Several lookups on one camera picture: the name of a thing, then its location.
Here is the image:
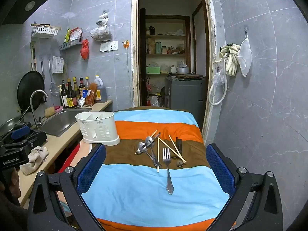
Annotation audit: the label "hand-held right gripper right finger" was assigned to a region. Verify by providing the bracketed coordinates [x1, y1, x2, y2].
[206, 144, 284, 231]

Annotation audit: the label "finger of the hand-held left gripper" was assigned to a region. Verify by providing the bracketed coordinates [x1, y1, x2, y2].
[0, 131, 48, 152]
[8, 123, 32, 140]

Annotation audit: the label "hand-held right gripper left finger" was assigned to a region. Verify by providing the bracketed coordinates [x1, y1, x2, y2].
[27, 144, 107, 231]

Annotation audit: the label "white plastic utensil holder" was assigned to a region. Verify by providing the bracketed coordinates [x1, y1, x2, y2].
[75, 111, 121, 146]

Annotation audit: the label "person's left forearm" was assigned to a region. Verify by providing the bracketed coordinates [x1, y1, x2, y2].
[0, 192, 28, 231]

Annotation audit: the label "person's left hand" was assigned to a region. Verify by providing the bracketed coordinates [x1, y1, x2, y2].
[0, 167, 22, 206]

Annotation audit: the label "metal wok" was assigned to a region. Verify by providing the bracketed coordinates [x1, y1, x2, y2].
[0, 115, 24, 137]

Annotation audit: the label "beige rag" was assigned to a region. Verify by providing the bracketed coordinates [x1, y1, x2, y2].
[20, 146, 49, 176]

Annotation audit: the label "red pink cloth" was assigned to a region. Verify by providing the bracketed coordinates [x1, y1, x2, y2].
[55, 141, 97, 174]

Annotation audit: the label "stainless steel sink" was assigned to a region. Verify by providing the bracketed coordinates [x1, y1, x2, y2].
[40, 108, 92, 137]

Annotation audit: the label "chrome faucet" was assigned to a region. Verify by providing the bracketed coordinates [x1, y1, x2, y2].
[29, 90, 49, 129]

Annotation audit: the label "striped blue orange brown blanket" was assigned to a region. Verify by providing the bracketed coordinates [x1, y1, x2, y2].
[80, 106, 231, 231]

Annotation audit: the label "black round pan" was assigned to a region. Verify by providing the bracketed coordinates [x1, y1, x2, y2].
[17, 70, 45, 113]

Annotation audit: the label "dark pump bottle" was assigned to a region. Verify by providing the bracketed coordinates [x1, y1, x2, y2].
[60, 80, 70, 108]

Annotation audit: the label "silver metal fork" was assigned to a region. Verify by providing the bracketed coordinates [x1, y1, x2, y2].
[163, 147, 174, 195]

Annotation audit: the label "metal skimmer ladle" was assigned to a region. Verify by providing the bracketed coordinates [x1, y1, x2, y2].
[49, 59, 60, 98]

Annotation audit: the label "silver metal spoon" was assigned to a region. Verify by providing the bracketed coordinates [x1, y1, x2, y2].
[145, 136, 162, 167]
[137, 141, 159, 166]

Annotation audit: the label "dark soy sauce bottle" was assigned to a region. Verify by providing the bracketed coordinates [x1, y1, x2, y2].
[66, 78, 75, 107]

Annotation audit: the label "blue white packet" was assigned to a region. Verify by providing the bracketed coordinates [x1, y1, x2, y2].
[77, 90, 87, 106]

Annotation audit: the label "yellow capped sauce bottle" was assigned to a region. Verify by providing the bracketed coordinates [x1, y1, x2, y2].
[72, 77, 80, 106]

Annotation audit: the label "orange seasoning packet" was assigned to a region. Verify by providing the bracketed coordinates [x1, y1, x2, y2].
[85, 83, 98, 106]

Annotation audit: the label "hanging knife on wooden board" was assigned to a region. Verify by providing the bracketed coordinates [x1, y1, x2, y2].
[29, 42, 38, 71]

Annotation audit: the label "large oil jug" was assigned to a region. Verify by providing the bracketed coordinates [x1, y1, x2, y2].
[93, 74, 108, 103]

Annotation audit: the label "grey washing machine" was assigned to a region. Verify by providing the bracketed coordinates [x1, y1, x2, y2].
[164, 76, 207, 123]

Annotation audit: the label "clear plastic bag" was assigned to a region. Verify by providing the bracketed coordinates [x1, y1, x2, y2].
[213, 69, 227, 89]

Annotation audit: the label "white plastic jug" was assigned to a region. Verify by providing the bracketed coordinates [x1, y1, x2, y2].
[147, 96, 160, 107]

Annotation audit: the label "wooden board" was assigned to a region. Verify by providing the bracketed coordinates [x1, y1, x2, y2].
[174, 73, 204, 79]

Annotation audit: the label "red plastic bag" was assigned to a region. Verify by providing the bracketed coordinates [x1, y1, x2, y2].
[80, 38, 90, 60]

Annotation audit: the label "metal cooking pot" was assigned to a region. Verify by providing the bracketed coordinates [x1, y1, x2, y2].
[176, 64, 190, 75]

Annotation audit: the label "wooden stick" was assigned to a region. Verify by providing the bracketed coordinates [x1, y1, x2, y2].
[31, 23, 60, 29]

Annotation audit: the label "red white seasoning packets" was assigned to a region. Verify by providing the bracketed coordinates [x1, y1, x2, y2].
[70, 27, 83, 41]

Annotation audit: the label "white mesh bag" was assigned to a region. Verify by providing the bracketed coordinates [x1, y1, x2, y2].
[238, 30, 253, 77]

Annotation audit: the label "clear bag of dried goods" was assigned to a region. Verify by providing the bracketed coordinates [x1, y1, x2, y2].
[90, 25, 113, 42]

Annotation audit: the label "black range hood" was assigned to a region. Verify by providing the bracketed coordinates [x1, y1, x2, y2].
[0, 0, 60, 26]

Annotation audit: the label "white knotted plastic bag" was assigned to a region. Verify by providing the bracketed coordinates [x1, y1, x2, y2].
[96, 10, 110, 26]

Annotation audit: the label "wooden pantry shelf unit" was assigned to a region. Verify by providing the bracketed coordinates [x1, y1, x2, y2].
[144, 14, 192, 77]

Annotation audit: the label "black handled utensil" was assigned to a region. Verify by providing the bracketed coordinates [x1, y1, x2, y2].
[171, 137, 185, 168]

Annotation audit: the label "white hose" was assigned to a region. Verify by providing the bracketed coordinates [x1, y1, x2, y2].
[208, 53, 228, 106]

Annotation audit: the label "white wall box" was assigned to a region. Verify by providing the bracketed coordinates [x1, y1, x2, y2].
[52, 56, 65, 74]

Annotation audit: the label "grey wall shelf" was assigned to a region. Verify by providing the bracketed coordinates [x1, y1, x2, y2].
[59, 38, 83, 51]

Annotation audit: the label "white plastic wall basket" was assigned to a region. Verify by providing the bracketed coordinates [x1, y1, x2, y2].
[31, 26, 59, 38]

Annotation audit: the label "white power cable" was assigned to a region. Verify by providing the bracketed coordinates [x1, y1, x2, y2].
[126, 48, 133, 101]

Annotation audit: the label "worn white door frame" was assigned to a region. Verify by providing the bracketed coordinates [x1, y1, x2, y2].
[131, 0, 216, 145]

